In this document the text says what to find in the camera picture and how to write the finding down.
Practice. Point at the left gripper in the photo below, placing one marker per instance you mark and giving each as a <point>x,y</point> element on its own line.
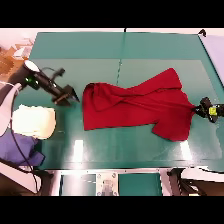
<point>63,95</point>

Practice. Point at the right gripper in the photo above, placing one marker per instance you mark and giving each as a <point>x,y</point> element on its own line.
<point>205,107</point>

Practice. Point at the red T-shirt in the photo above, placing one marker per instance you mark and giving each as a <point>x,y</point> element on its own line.
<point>133,106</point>

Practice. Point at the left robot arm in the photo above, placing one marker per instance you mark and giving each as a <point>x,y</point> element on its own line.
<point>6,100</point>

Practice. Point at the cream garment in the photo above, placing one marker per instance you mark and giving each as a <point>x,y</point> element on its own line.
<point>35,121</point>

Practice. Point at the purple garment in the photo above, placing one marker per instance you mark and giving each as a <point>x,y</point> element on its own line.
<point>20,146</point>

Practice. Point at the silver frame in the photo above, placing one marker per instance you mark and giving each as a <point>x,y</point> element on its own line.
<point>106,183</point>

